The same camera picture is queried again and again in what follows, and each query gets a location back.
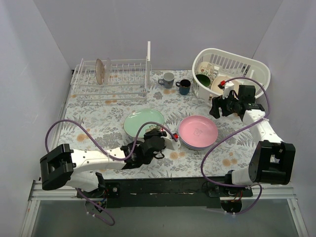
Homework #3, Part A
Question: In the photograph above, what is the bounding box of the green plate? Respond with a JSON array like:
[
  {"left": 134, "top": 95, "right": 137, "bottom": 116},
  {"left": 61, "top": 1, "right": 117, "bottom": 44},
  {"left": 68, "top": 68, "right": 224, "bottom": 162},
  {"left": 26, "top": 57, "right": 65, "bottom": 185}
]
[{"left": 123, "top": 108, "right": 164, "bottom": 137}]

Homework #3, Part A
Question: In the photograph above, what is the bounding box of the pink plate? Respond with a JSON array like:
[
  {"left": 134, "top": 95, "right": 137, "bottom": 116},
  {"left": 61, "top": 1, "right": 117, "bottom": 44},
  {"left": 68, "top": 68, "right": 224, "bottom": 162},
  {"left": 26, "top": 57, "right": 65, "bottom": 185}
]
[{"left": 178, "top": 115, "right": 218, "bottom": 148}]

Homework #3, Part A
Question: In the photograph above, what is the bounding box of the blue plate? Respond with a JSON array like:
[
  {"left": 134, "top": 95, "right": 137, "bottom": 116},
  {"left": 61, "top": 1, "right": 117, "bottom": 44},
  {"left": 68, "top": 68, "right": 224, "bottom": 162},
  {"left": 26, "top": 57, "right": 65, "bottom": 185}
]
[{"left": 182, "top": 142, "right": 210, "bottom": 151}]

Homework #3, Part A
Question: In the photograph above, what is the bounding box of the white plate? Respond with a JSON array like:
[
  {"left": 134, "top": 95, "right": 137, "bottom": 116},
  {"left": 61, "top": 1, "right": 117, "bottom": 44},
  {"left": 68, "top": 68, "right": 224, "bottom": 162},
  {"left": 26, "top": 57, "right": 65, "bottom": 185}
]
[{"left": 161, "top": 124, "right": 170, "bottom": 136}]

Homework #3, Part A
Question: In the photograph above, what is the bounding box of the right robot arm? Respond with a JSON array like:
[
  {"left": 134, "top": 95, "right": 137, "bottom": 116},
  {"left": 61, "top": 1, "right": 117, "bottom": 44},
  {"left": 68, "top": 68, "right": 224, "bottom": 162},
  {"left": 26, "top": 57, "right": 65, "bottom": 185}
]
[{"left": 209, "top": 85, "right": 296, "bottom": 196}]

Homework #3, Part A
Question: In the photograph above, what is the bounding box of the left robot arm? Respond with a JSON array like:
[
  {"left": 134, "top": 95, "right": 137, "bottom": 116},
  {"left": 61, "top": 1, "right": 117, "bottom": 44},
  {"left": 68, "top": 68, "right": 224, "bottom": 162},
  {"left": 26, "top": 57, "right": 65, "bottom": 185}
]
[{"left": 40, "top": 129, "right": 167, "bottom": 198}]

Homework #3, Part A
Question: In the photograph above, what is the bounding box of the cream leaf-shaped dish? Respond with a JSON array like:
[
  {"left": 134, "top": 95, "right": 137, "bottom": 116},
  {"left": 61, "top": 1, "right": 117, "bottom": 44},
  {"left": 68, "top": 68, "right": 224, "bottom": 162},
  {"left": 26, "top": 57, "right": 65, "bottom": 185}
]
[{"left": 210, "top": 76, "right": 243, "bottom": 95}]

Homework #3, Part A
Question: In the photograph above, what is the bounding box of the floral mug green inside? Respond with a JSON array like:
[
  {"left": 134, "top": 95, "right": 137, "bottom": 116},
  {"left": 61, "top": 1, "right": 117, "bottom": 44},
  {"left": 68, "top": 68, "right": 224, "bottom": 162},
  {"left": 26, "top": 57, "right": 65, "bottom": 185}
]
[{"left": 195, "top": 62, "right": 214, "bottom": 87}]

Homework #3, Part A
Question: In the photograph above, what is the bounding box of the white plastic basket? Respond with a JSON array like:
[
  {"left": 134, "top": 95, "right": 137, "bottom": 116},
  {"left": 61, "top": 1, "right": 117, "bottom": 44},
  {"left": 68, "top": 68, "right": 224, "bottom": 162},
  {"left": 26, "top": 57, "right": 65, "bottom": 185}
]
[{"left": 192, "top": 48, "right": 271, "bottom": 105}]

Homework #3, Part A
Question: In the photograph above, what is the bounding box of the dark blue mug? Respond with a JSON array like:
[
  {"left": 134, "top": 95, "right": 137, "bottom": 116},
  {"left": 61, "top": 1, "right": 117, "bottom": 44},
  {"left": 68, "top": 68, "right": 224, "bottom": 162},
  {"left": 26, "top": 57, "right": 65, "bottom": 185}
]
[{"left": 176, "top": 79, "right": 191, "bottom": 95}]

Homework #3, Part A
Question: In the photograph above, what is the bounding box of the floral tablecloth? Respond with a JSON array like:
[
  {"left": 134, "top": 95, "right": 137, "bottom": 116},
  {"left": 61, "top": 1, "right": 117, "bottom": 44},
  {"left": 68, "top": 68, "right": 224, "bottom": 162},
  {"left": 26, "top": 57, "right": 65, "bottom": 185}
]
[{"left": 58, "top": 71, "right": 256, "bottom": 179}]

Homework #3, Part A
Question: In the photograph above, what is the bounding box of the grey mug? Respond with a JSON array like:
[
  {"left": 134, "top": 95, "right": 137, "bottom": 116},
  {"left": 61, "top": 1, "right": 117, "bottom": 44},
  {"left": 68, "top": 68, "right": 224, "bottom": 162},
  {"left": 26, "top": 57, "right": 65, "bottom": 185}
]
[{"left": 158, "top": 72, "right": 174, "bottom": 89}]

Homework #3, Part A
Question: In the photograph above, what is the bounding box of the white cutting board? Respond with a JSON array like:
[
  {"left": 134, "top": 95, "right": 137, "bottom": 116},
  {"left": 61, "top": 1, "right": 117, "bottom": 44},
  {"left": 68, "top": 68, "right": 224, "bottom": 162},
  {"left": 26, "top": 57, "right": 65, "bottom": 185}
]
[{"left": 147, "top": 41, "right": 151, "bottom": 65}]

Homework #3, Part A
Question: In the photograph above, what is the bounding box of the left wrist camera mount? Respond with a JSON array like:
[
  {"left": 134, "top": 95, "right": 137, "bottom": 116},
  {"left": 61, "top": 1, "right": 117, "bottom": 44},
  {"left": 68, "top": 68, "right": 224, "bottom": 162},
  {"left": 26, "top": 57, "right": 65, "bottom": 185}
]
[{"left": 162, "top": 133, "right": 181, "bottom": 151}]

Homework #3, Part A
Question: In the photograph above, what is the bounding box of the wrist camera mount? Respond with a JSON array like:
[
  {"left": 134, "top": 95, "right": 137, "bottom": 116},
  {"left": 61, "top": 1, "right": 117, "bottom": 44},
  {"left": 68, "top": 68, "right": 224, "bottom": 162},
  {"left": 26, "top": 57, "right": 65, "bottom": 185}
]
[
  {"left": 218, "top": 80, "right": 235, "bottom": 99},
  {"left": 162, "top": 133, "right": 181, "bottom": 151}
]

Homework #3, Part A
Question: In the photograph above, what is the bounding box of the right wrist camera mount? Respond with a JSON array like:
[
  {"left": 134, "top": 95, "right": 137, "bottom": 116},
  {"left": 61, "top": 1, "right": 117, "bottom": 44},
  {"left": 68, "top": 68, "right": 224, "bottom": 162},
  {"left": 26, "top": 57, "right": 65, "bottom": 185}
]
[{"left": 218, "top": 80, "right": 235, "bottom": 99}]

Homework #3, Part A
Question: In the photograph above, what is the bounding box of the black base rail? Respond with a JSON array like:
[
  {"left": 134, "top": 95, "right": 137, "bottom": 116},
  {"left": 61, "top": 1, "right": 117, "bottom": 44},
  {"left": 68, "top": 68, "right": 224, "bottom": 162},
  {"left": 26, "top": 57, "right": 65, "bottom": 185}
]
[{"left": 76, "top": 175, "right": 245, "bottom": 209}]

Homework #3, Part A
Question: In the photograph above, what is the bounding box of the white wire dish rack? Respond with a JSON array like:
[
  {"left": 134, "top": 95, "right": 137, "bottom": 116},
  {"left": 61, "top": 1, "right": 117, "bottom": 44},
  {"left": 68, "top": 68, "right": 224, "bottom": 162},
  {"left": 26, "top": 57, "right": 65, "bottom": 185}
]
[{"left": 71, "top": 59, "right": 151, "bottom": 102}]

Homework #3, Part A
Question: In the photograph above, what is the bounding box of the aluminium frame rail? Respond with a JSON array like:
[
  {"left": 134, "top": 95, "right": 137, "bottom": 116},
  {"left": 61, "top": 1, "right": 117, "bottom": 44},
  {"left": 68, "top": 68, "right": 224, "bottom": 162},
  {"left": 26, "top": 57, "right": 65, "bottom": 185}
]
[{"left": 27, "top": 179, "right": 87, "bottom": 201}]

